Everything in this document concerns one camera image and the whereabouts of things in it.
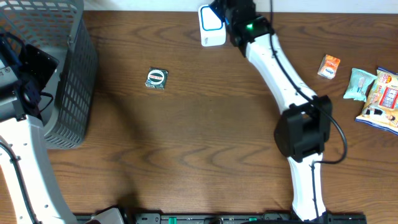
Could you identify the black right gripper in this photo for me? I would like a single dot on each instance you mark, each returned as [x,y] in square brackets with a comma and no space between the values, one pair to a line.
[214,5]

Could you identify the orange tissue pack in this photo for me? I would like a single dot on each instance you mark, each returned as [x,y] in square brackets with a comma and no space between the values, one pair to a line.
[328,67]

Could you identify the green round-label packet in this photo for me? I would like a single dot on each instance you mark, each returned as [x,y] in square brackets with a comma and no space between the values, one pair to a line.
[157,78]

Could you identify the green wipes packet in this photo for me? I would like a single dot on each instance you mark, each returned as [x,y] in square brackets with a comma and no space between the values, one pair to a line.
[358,85]

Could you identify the white yellow snack bag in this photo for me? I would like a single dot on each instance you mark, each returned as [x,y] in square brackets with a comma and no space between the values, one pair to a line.
[380,109]

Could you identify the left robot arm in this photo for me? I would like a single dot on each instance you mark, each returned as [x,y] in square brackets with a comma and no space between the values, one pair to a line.
[31,182]

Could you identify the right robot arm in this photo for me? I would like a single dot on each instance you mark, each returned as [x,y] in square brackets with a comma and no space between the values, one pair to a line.
[303,127]

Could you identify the white barcode scanner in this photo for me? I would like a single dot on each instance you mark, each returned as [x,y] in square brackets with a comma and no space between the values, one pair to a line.
[212,29]

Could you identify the grey plastic mesh basket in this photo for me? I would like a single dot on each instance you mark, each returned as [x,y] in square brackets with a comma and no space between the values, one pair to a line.
[57,28]

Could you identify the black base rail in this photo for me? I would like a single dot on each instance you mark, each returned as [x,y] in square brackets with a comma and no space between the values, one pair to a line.
[271,217]

